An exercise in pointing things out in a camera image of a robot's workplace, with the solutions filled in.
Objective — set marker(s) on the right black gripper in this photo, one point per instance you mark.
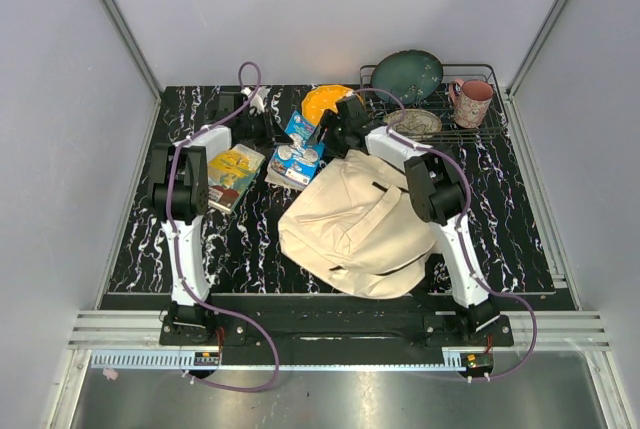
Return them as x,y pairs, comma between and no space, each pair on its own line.
331,120

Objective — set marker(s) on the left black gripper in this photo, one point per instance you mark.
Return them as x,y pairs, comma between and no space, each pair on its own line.
273,134

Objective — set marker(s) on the blue treehouse book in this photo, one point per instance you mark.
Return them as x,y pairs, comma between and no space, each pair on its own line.
294,165

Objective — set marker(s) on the beige canvas backpack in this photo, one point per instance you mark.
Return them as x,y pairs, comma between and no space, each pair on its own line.
354,228

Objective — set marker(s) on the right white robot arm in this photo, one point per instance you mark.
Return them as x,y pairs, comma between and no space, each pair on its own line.
440,195

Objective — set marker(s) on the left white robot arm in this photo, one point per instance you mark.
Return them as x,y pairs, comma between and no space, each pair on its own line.
178,195

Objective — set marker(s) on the orange polka dot plate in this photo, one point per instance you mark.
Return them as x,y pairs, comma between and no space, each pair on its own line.
323,98

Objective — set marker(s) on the yellow illustrated book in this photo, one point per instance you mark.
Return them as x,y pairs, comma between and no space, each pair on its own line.
230,174

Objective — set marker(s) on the beige patterned plate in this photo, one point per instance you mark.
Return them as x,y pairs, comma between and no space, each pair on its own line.
417,124

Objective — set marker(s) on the dark teal plate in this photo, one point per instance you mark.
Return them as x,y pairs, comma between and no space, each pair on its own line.
410,75

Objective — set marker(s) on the pink patterned mug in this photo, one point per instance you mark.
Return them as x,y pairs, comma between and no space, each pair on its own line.
471,100

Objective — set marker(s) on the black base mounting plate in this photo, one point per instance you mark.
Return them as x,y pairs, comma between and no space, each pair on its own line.
432,321

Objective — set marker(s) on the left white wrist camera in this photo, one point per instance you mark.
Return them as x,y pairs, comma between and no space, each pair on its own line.
257,105

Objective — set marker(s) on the black wire dish rack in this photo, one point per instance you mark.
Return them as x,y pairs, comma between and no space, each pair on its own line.
495,121

